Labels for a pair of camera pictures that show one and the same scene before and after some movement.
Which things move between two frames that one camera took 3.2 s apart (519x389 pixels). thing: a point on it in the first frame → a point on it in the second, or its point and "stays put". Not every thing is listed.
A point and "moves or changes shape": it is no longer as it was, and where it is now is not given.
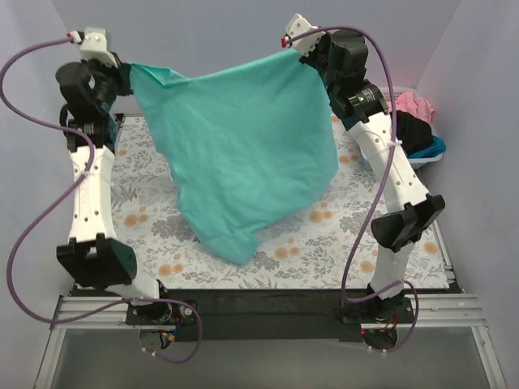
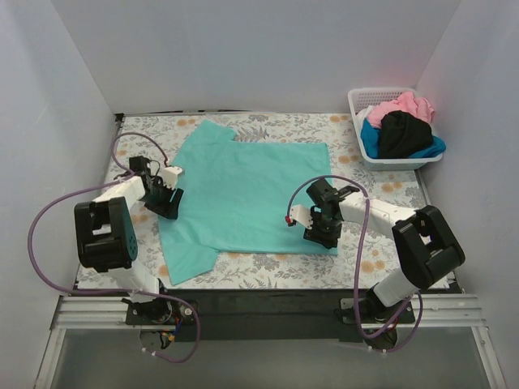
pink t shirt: x=419 y=107 stays put
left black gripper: x=122 y=79 → x=165 y=203
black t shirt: x=412 y=132 stays put
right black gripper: x=310 y=57 → x=322 y=234
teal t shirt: x=245 y=148 moves or changes shape
